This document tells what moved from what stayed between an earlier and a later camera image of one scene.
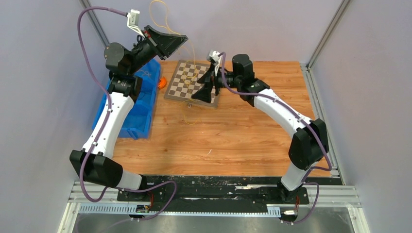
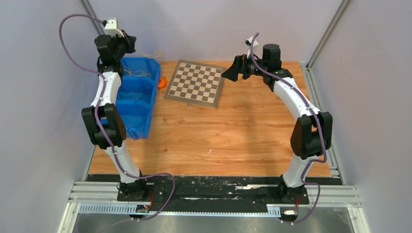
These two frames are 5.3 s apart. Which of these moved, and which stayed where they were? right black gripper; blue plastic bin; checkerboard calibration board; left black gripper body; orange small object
Moved: right black gripper; left black gripper body
Stayed: orange small object; checkerboard calibration board; blue plastic bin
